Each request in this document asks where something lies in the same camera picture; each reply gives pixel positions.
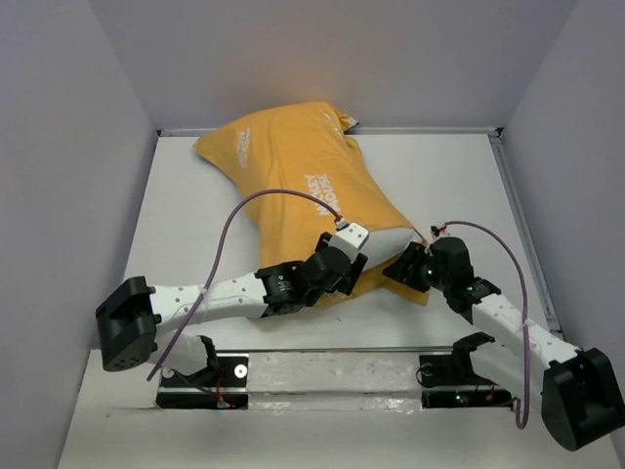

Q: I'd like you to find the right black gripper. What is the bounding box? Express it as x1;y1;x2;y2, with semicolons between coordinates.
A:
380;241;450;293

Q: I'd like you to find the white pillow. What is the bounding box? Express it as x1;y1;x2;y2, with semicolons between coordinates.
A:
361;227;421;271

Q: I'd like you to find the yellow blue pillowcase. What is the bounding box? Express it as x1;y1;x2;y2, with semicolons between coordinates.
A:
194;102;429;306

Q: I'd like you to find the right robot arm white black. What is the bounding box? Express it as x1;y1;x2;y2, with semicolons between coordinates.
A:
384;236;624;451

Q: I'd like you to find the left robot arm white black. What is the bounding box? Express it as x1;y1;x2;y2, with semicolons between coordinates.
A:
96;224;369;386

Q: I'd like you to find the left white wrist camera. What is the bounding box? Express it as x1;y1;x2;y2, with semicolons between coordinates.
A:
328;222;369;261

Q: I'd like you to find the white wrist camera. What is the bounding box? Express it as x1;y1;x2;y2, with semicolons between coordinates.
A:
430;223;450;241
328;222;369;261

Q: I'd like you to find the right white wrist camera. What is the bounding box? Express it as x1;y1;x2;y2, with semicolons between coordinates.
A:
430;223;450;241

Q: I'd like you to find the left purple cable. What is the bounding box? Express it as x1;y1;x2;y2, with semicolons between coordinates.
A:
146;189;343;382

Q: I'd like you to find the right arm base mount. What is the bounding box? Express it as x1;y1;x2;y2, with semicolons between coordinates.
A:
415;332;514;409

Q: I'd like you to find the aluminium frame rail right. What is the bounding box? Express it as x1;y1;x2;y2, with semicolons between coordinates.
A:
488;127;563;339

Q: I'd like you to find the aluminium frame rail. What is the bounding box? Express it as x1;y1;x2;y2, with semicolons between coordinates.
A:
488;127;563;339
156;125;504;137

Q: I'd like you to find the aluminium frame rail back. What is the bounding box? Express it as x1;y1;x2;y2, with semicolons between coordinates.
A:
156;125;504;137

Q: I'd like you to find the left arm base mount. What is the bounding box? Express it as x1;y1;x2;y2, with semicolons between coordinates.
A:
155;336;249;410

